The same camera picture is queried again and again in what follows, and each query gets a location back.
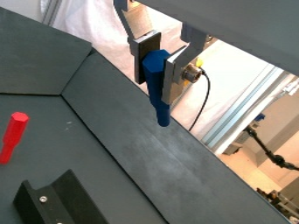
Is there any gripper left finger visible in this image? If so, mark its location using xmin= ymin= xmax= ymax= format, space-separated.
xmin=113 ymin=0 xmax=161 ymax=84

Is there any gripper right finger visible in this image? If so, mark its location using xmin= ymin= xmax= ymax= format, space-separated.
xmin=161 ymin=23 xmax=206 ymax=104

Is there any blue stepped peg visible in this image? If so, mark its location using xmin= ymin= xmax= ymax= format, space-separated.
xmin=141 ymin=50 xmax=170 ymax=127

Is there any black angle fixture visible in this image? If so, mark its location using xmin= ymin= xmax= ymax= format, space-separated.
xmin=13 ymin=170 xmax=108 ymax=224

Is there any black articulated stand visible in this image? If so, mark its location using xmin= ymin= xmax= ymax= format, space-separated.
xmin=244 ymin=126 xmax=299 ymax=172

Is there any red stepped peg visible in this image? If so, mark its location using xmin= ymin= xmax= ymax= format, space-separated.
xmin=0 ymin=112 xmax=29 ymax=164

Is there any black cable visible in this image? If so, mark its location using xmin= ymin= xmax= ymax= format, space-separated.
xmin=188 ymin=66 xmax=212 ymax=132

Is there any aluminium frame profile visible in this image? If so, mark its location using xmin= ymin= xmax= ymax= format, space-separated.
xmin=201 ymin=65 xmax=285 ymax=153

